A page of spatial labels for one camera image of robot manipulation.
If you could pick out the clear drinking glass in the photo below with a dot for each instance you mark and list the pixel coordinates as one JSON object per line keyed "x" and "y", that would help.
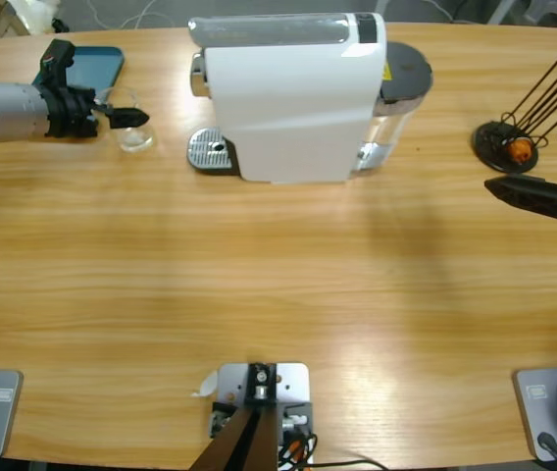
{"x": 136, "y": 140}

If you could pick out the chrome coffee machine lever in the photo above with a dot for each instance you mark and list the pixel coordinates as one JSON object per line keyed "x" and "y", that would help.
{"x": 268, "y": 29}

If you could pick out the orange coffee capsule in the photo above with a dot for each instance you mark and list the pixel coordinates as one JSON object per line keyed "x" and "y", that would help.
{"x": 521, "y": 149}

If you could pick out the white capsule coffee machine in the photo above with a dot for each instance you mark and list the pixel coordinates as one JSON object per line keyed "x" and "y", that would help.
{"x": 298, "y": 108}

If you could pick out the teal plastic tray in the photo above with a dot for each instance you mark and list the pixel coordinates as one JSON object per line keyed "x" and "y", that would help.
{"x": 92, "y": 68}

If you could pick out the metal slotted drip tray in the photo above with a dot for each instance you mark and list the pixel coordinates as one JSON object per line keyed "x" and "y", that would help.
{"x": 207, "y": 147}

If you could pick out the white plastic bag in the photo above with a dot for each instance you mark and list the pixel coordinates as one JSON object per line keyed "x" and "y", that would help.
{"x": 33, "y": 12}

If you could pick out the white tape scrap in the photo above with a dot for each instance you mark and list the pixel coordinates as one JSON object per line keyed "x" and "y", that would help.
{"x": 207, "y": 385}

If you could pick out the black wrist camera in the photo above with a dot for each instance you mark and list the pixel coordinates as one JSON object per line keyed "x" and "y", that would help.
{"x": 58, "y": 61}

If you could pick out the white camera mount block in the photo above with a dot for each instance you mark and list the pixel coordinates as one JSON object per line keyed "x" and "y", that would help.
{"x": 290, "y": 380}

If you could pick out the dark camera post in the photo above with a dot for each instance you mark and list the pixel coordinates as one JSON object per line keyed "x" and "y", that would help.
{"x": 244, "y": 441}

